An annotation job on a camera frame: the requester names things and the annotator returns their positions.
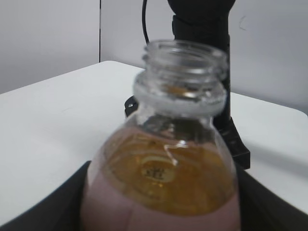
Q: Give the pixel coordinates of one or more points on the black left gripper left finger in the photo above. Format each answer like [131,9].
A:
[57,212]

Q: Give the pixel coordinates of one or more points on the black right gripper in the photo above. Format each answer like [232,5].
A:
[214,33]

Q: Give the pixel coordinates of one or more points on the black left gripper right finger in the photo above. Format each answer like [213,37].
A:
[262,210]

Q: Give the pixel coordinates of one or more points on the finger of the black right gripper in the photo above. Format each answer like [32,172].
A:
[240,153]

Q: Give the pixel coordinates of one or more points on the pink oolong tea bottle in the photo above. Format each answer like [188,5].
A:
[167,168]

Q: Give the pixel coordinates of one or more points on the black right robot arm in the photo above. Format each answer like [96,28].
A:
[200,12]

